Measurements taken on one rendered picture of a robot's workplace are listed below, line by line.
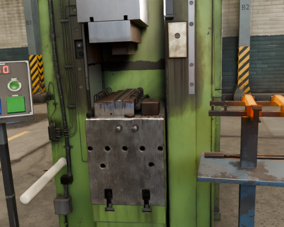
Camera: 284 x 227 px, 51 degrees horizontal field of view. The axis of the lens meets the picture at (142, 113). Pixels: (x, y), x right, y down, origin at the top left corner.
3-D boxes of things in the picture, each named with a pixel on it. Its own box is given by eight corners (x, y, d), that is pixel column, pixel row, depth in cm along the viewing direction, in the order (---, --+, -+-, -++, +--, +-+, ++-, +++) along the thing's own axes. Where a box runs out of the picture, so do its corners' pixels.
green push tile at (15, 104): (24, 111, 135) (23, 96, 137) (7, 113, 132) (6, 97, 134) (25, 112, 136) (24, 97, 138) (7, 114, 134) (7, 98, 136)
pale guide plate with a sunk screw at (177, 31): (186, 56, 149) (186, 21, 146) (168, 57, 150) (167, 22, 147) (186, 56, 151) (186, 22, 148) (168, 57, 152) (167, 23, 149)
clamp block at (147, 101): (158, 115, 145) (158, 102, 143) (141, 115, 146) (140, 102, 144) (160, 110, 156) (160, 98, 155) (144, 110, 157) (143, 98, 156)
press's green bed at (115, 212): (167, 286, 157) (164, 205, 148) (98, 283, 162) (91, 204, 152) (169, 226, 211) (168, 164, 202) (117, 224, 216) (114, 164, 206)
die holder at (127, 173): (165, 206, 147) (163, 118, 138) (90, 204, 152) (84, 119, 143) (168, 164, 202) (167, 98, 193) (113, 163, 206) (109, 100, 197)
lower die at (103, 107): (134, 115, 146) (133, 98, 144) (94, 116, 148) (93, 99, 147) (143, 101, 187) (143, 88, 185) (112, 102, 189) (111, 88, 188)
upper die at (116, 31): (130, 41, 139) (130, 20, 137) (89, 43, 141) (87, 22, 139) (141, 43, 180) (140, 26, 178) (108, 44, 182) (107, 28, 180)
